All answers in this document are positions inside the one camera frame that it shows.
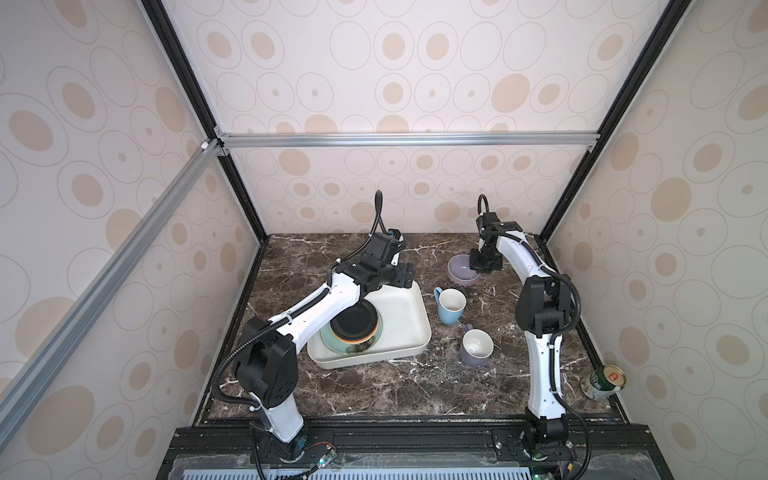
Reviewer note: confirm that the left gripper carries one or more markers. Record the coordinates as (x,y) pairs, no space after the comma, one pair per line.
(405,275)

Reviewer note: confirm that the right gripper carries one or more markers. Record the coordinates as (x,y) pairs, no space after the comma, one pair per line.
(476,264)

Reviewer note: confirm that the lavender bowl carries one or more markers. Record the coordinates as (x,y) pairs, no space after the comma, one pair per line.
(460,273)

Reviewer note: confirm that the black plate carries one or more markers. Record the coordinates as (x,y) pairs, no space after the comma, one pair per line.
(362,305)

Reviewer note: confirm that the light blue mug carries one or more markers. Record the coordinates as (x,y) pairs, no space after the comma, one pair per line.
(451,304)

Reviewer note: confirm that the white plastic bin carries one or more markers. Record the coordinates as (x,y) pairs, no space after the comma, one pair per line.
(405,330)

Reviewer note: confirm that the teal flower plate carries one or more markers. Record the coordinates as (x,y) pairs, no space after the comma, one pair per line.
(331,342)

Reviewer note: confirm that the purple grey mug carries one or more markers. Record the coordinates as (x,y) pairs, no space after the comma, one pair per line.
(476,347)

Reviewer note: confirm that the orange plate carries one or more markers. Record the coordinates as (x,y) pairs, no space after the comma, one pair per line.
(356,328)

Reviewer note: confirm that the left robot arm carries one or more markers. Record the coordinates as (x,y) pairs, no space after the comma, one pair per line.
(261,372)

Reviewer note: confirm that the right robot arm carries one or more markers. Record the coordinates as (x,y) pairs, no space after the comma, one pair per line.
(547,309)

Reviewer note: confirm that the horizontal aluminium bar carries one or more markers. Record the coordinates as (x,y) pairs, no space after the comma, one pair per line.
(419,139)

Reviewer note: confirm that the green drink can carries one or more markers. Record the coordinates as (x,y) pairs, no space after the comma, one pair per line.
(603,382)

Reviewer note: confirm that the diagonal aluminium bar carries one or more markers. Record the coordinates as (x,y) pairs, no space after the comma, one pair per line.
(50,358)

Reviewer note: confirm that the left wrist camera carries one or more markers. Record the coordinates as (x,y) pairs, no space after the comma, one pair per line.
(383,248)

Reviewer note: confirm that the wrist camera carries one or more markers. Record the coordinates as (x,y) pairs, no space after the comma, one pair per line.
(383,248)
(489,225)

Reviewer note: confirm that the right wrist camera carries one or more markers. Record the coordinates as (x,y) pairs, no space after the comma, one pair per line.
(489,225)

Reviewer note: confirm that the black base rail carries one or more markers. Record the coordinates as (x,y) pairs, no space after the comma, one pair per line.
(412,449)

